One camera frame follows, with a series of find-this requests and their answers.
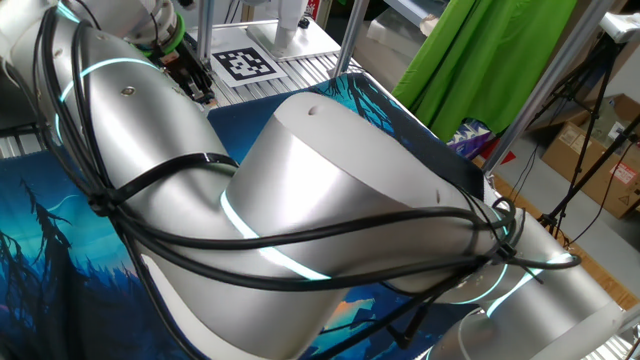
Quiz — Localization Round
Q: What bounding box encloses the black white fiducial marker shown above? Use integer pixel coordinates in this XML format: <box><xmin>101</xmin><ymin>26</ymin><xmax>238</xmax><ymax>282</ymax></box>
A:
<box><xmin>208</xmin><ymin>46</ymin><xmax>289</xmax><ymax>89</ymax></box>

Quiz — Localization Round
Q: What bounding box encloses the black camera cable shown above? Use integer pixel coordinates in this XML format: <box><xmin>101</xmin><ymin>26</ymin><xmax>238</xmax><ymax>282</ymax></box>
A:
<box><xmin>29</xmin><ymin>4</ymin><xmax>584</xmax><ymax>360</ymax></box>

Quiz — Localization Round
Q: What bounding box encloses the white grey camera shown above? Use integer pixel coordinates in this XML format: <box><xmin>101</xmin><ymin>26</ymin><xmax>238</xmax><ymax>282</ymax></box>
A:
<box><xmin>598</xmin><ymin>10</ymin><xmax>640</xmax><ymax>45</ymax></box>

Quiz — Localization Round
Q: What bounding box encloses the landscape print cloth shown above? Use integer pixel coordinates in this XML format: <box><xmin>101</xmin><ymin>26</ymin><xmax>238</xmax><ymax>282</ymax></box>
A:
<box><xmin>0</xmin><ymin>72</ymin><xmax>496</xmax><ymax>360</ymax></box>

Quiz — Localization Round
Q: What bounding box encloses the large cardboard box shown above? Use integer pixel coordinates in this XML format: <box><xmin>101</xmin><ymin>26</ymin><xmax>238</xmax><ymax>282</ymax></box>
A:
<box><xmin>541</xmin><ymin>93</ymin><xmax>640</xmax><ymax>220</ymax></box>

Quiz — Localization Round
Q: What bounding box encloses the aluminium frame post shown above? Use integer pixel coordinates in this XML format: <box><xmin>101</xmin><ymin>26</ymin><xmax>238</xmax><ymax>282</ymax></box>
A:
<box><xmin>479</xmin><ymin>0</ymin><xmax>617</xmax><ymax>177</ymax></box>
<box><xmin>331</xmin><ymin>0</ymin><xmax>372</xmax><ymax>80</ymax></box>
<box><xmin>196</xmin><ymin>0</ymin><xmax>217</xmax><ymax>65</ymax></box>

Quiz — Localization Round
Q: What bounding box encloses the black monitor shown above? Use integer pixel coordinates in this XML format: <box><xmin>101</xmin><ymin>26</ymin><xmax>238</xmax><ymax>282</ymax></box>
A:
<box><xmin>0</xmin><ymin>64</ymin><xmax>49</xmax><ymax>139</ymax></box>

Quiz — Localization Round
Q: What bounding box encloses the purple white patterned box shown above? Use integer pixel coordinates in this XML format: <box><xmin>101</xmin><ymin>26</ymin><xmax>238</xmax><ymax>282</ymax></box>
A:
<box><xmin>447</xmin><ymin>118</ymin><xmax>494</xmax><ymax>162</ymax></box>

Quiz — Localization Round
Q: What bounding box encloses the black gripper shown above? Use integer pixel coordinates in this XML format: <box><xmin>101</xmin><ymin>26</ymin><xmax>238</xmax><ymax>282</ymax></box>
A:
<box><xmin>159</xmin><ymin>42</ymin><xmax>219</xmax><ymax>109</ymax></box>

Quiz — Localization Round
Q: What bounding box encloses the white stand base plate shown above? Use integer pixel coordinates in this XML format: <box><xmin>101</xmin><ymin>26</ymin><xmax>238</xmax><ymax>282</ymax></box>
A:
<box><xmin>245</xmin><ymin>0</ymin><xmax>343</xmax><ymax>63</ymax></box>

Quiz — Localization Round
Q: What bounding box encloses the black tripod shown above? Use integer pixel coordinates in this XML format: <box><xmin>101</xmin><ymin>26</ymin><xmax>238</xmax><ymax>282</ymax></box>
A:
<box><xmin>537</xmin><ymin>29</ymin><xmax>640</xmax><ymax>237</ymax></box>

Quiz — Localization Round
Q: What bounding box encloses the green fabric sheet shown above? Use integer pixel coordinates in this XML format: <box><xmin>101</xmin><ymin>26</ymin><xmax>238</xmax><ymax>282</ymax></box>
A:
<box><xmin>391</xmin><ymin>0</ymin><xmax>579</xmax><ymax>145</ymax></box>

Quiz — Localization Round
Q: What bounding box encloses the green wrist flange ring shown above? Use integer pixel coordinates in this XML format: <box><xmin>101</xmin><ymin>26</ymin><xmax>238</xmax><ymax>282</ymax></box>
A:
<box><xmin>137</xmin><ymin>12</ymin><xmax>188</xmax><ymax>58</ymax></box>

